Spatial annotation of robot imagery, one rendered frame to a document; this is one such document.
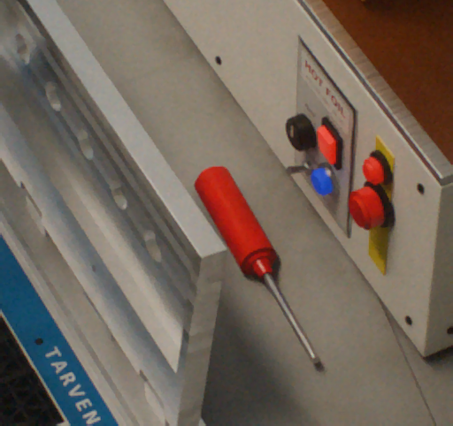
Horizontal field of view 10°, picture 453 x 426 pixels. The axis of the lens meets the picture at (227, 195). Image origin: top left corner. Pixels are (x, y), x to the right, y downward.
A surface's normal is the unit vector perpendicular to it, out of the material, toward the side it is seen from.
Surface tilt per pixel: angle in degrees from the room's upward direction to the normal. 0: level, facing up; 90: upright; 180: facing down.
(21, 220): 0
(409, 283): 90
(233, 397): 0
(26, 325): 0
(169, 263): 83
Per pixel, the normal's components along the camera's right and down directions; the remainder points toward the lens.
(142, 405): 0.00, -0.64
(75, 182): -0.87, 0.29
